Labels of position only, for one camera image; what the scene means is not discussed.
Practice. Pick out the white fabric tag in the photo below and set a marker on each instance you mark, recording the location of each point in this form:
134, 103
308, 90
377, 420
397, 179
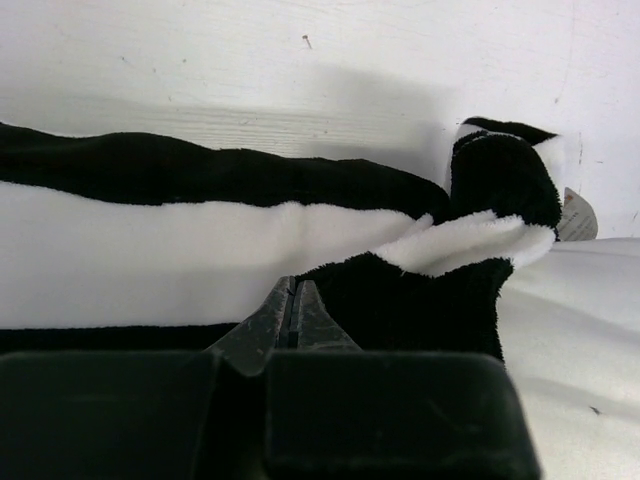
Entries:
578, 220

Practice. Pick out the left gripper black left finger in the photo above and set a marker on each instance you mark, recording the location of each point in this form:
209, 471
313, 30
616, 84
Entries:
246, 347

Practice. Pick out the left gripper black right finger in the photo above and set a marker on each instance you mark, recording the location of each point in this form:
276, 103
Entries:
313, 329

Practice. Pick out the black white striped pillowcase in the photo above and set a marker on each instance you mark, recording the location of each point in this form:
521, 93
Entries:
136, 241

